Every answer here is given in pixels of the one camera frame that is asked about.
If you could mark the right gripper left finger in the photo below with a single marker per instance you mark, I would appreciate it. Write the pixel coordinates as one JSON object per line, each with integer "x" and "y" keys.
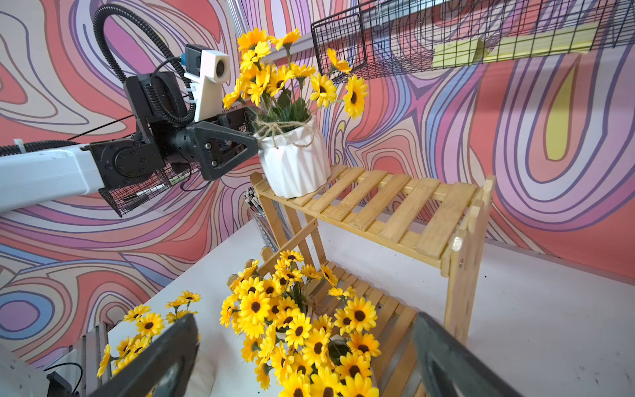
{"x": 163, "y": 369}

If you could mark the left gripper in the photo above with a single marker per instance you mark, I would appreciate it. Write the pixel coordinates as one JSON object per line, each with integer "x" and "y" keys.
{"x": 216, "y": 144}

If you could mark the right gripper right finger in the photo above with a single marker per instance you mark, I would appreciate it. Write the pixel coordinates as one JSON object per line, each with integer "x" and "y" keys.
{"x": 448, "y": 368}

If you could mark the sunflower pot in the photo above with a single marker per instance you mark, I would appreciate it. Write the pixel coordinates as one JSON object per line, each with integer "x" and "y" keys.
{"x": 337, "y": 347}
{"x": 150, "y": 326}
{"x": 281, "y": 103}
{"x": 256, "y": 294}

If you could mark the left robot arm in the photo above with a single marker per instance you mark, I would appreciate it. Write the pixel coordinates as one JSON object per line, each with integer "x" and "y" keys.
{"x": 36, "y": 172}

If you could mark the yellow sticky notes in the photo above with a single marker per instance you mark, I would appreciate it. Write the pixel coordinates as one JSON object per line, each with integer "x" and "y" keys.
{"x": 577, "y": 39}

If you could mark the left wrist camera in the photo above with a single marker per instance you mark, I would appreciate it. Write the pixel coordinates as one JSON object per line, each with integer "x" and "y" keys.
{"x": 208, "y": 70}

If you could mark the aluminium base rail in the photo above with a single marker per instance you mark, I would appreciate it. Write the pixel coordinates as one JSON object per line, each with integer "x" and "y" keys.
{"x": 79, "y": 364}

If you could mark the left black wire basket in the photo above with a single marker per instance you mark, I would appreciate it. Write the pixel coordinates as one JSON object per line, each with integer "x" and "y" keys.
{"x": 125, "y": 199}

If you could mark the black wire basket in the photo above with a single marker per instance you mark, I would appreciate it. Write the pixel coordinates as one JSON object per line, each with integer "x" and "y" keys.
{"x": 380, "y": 39}
{"x": 125, "y": 199}

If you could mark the back black wire basket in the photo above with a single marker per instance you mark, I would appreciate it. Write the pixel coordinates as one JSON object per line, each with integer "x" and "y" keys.
{"x": 380, "y": 39}

